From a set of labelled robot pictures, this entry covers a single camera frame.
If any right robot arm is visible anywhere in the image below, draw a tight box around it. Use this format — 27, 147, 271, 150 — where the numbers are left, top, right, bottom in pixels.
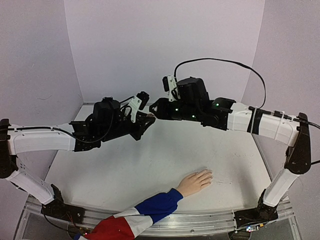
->
149, 76, 312, 219

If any mannequin hand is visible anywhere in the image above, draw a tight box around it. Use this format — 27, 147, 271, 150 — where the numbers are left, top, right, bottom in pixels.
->
176, 169, 213, 198

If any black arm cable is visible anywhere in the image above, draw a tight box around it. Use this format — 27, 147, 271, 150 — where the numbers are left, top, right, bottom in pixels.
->
174, 58, 267, 110
49, 96, 136, 145

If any red nail polish bottle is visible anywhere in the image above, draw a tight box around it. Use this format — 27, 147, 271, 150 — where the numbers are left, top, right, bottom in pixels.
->
147, 113, 155, 118

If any red white blue sleeve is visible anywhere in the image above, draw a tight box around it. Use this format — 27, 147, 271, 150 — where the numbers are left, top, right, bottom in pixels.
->
74, 188, 183, 240

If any aluminium front rail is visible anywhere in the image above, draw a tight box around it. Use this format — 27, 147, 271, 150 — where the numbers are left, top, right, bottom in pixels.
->
24, 197, 296, 237

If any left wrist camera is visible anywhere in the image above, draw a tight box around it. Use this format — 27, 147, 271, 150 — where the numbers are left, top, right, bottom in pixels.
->
122, 91, 150, 123

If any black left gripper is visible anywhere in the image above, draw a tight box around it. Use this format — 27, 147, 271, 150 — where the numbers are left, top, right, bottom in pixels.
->
102, 109, 154, 144

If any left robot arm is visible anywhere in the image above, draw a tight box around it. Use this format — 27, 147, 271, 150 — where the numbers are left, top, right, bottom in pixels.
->
0, 96, 156, 219

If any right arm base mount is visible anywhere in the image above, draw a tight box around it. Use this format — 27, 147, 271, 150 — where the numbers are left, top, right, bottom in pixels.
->
233, 190, 280, 230

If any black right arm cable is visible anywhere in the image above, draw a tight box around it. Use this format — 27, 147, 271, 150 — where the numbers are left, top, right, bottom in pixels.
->
174, 58, 267, 110

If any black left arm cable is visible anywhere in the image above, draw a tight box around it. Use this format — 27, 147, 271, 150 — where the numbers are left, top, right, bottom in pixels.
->
49, 96, 136, 145

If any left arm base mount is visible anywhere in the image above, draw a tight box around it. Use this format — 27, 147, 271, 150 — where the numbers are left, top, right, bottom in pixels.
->
41, 184, 85, 224

